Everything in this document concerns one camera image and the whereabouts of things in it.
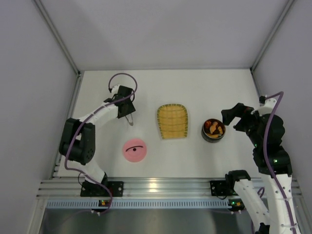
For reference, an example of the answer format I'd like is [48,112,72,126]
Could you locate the metal tongs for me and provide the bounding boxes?
[125,114,134,126]

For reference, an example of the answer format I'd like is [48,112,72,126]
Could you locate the salmon slice toy food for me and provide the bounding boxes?
[209,122,219,134]

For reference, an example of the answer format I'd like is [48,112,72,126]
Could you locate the pink round lid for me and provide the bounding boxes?
[122,138,147,163]

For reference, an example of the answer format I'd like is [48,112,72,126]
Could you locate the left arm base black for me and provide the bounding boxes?
[80,181,124,197]

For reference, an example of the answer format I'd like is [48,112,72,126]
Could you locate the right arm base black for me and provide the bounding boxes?
[210,180,237,199]

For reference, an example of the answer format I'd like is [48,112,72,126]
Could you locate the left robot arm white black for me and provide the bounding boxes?
[59,85,136,188]

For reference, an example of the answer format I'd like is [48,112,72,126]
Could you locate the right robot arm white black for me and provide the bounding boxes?
[221,98,300,234]

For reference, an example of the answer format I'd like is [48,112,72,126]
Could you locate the round steel lunch box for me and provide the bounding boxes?
[201,118,226,143]

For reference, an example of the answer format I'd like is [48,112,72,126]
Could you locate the bamboo woven tray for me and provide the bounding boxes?
[156,103,189,139]

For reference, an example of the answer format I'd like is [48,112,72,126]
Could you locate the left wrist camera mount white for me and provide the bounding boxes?
[108,84,120,94]

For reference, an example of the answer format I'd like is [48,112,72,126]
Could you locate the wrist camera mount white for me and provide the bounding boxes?
[252,96,277,116]
[108,84,120,94]

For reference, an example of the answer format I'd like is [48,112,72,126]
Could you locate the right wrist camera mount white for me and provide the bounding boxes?
[252,96,277,116]

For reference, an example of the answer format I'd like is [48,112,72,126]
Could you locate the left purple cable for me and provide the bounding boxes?
[64,72,138,215]

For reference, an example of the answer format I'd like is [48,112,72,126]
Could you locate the purple cable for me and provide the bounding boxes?
[262,91,299,234]
[64,72,138,215]

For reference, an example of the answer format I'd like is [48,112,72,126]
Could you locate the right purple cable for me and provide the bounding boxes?
[262,91,299,234]

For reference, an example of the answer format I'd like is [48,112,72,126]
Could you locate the aluminium rail frame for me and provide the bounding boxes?
[36,176,303,212]

